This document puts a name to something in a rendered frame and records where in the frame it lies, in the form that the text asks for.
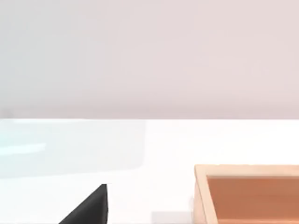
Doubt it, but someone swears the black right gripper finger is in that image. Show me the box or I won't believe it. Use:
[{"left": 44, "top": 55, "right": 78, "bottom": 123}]
[{"left": 58, "top": 183, "right": 109, "bottom": 224}]

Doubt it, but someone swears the shallow salmon-coloured box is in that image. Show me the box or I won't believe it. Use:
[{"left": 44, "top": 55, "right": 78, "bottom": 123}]
[{"left": 193, "top": 164, "right": 299, "bottom": 224}]

